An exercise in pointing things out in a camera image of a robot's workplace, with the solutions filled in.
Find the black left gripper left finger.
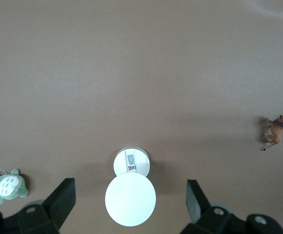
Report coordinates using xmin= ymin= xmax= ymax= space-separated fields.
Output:
xmin=0 ymin=178 xmax=77 ymax=234

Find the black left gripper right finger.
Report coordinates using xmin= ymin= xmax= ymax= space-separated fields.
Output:
xmin=180 ymin=179 xmax=283 ymax=234

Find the brown lion statue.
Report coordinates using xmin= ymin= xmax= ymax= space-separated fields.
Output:
xmin=261 ymin=114 xmax=283 ymax=152

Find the green grey totoro plush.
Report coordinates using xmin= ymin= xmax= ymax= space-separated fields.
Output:
xmin=0 ymin=168 xmax=29 ymax=205

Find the brown table cloth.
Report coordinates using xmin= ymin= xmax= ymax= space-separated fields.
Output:
xmin=0 ymin=0 xmax=283 ymax=234

